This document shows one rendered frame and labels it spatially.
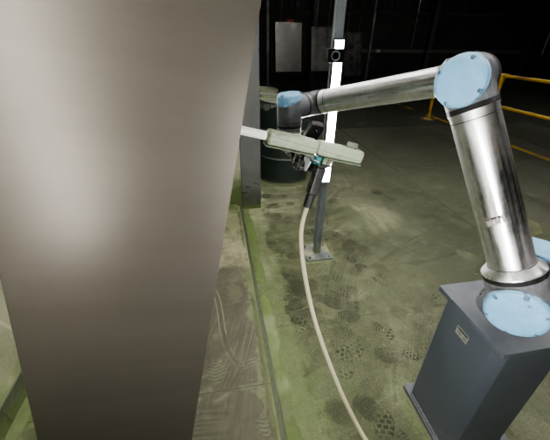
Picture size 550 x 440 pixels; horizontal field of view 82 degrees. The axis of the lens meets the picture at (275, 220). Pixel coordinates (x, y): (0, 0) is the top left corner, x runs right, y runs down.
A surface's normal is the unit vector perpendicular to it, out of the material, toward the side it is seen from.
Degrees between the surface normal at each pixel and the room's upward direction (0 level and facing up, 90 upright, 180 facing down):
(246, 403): 0
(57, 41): 90
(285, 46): 81
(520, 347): 0
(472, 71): 84
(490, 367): 90
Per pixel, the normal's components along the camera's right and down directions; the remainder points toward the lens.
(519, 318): -0.63, 0.45
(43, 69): 0.27, 0.49
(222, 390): 0.01, -0.86
